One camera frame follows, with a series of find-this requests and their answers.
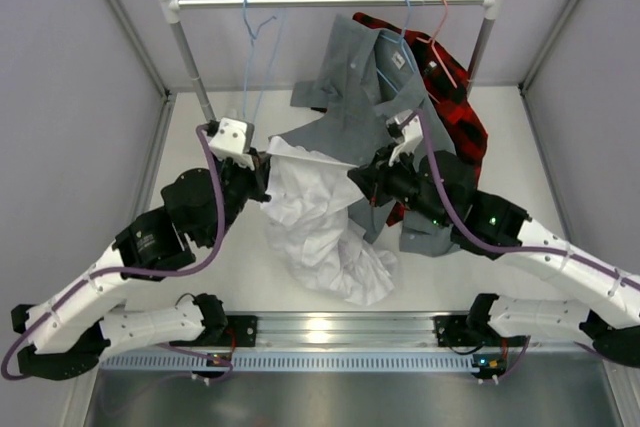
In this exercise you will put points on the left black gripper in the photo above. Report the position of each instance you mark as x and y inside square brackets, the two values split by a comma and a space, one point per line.
[258, 177]

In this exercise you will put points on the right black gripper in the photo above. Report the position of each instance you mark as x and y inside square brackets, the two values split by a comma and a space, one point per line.
[374, 179]

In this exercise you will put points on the white shirt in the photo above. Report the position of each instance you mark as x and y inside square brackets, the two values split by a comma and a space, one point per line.
[310, 230]

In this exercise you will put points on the light blue hanger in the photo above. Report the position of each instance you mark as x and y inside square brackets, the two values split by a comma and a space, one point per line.
[264, 39]

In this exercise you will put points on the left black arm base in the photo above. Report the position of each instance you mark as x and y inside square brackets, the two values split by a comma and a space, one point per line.
[241, 331]

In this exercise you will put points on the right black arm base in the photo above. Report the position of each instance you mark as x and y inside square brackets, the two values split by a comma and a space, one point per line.
[488, 351]

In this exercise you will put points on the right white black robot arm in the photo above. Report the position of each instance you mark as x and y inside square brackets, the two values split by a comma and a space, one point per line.
[601, 311]

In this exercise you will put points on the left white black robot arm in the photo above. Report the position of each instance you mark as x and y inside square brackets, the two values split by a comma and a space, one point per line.
[82, 326]

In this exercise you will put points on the grey button-up shirt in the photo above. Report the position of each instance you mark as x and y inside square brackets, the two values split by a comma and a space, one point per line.
[367, 76]

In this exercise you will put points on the red black plaid shirt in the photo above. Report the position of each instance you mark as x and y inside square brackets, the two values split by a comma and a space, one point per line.
[447, 82]

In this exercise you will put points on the blue hanger holding grey shirt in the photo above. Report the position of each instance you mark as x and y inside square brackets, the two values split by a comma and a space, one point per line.
[406, 22]

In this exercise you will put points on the white metal clothes rack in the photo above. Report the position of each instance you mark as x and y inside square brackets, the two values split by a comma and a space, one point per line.
[172, 9]

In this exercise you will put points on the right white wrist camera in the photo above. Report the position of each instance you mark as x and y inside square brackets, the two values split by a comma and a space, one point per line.
[406, 131]

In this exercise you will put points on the pink wire hanger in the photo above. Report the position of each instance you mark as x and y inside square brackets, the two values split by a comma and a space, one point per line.
[440, 27]

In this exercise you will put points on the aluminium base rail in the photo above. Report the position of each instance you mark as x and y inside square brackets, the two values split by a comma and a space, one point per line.
[350, 329]

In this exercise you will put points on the slotted grey cable duct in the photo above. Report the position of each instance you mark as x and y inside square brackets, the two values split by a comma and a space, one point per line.
[360, 362]

